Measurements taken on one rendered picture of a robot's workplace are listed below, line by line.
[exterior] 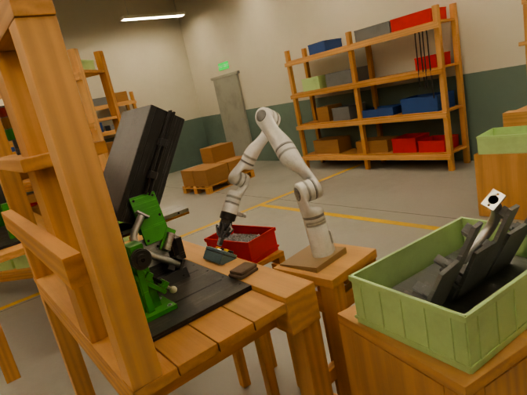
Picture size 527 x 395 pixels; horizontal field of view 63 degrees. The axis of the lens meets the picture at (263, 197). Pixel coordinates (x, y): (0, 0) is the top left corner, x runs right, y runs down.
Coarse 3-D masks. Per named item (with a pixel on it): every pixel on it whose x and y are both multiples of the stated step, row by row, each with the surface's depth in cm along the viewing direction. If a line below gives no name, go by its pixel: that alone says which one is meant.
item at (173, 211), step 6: (162, 210) 212; (168, 210) 209; (174, 210) 207; (180, 210) 204; (186, 210) 206; (168, 216) 200; (174, 216) 203; (120, 228) 194; (126, 228) 191; (126, 234) 189
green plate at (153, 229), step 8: (152, 192) 186; (136, 200) 182; (144, 200) 184; (152, 200) 185; (136, 208) 181; (144, 208) 183; (152, 208) 185; (160, 208) 186; (136, 216) 180; (152, 216) 184; (160, 216) 186; (144, 224) 182; (152, 224) 183; (160, 224) 185; (144, 232) 181; (152, 232) 183; (160, 232) 185; (144, 240) 180; (152, 240) 182; (160, 240) 184
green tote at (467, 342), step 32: (448, 224) 166; (384, 256) 149; (416, 256) 157; (384, 288) 128; (512, 288) 116; (384, 320) 133; (416, 320) 121; (448, 320) 111; (480, 320) 110; (512, 320) 119; (448, 352) 115; (480, 352) 111
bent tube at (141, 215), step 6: (138, 210) 177; (138, 216) 178; (144, 216) 179; (138, 222) 177; (132, 228) 176; (138, 228) 177; (132, 234) 175; (132, 240) 175; (156, 258) 178; (162, 258) 180; (168, 258) 181; (174, 264) 182
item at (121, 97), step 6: (120, 96) 1007; (126, 96) 1016; (132, 96) 1016; (96, 102) 972; (102, 102) 979; (120, 102) 1001; (126, 102) 1005; (132, 102) 1013; (96, 108) 966; (102, 108) 973; (126, 108) 1058; (102, 126) 985; (108, 126) 1004; (102, 132) 981; (108, 132) 985; (114, 132) 994; (12, 150) 878; (30, 198) 907
